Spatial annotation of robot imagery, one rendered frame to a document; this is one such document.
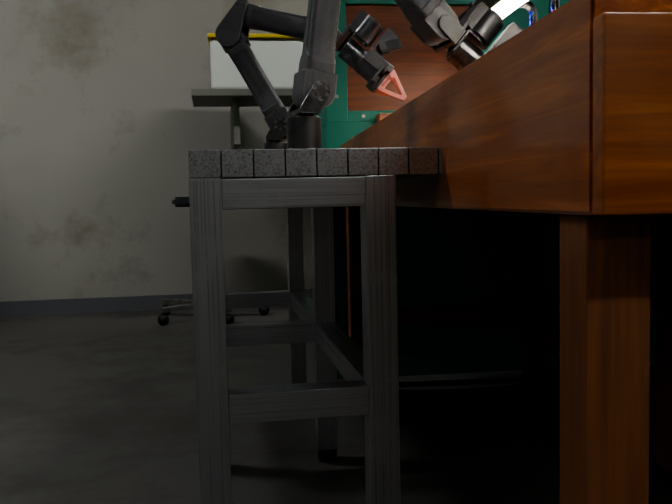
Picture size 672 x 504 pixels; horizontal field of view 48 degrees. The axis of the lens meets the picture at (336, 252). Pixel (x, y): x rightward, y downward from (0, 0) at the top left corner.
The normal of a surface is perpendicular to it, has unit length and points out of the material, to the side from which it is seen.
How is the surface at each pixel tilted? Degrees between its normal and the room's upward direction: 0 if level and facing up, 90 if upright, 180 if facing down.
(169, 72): 90
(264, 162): 90
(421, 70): 90
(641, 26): 90
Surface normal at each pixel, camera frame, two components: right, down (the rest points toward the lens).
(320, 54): 0.32, -0.16
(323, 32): 0.30, 0.05
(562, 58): -0.99, 0.03
